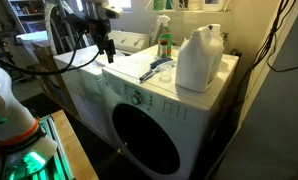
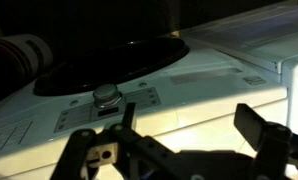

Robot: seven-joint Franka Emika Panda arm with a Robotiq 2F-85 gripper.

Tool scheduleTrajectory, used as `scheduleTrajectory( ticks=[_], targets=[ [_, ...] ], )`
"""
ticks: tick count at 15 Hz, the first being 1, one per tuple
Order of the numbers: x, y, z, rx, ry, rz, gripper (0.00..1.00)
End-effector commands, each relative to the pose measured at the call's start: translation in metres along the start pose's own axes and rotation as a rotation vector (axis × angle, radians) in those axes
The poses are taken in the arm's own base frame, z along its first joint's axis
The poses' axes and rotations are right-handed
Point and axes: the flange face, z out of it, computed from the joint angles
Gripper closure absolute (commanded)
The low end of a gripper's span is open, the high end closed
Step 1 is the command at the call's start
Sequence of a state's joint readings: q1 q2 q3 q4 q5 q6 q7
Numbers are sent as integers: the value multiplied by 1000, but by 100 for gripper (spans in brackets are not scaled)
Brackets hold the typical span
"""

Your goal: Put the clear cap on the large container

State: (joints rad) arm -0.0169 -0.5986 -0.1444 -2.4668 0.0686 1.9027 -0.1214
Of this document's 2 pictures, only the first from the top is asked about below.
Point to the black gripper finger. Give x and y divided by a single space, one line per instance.
101 46
111 51

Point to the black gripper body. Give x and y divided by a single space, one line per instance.
99 28

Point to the clear plastic cap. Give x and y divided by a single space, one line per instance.
165 74

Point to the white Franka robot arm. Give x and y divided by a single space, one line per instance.
5 110

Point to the white top-load dryer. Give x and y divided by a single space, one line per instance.
85 86

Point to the black brush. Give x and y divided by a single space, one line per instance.
154 68

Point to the green spray bottle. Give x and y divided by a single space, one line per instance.
165 36

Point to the brown cardboard box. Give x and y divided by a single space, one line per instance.
47 70

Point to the green bottle on shelf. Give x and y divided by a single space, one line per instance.
158 4

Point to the cluttered storage shelf unit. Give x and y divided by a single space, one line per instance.
25 13

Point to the white front-load washing machine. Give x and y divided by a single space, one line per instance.
175 110

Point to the large white detergent jug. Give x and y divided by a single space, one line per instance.
197 63

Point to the white detergent box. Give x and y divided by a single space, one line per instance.
213 4

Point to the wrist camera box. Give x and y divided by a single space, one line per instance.
110 11

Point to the metal wall faucet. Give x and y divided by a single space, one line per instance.
225 37

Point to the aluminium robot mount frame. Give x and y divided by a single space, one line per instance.
55 163

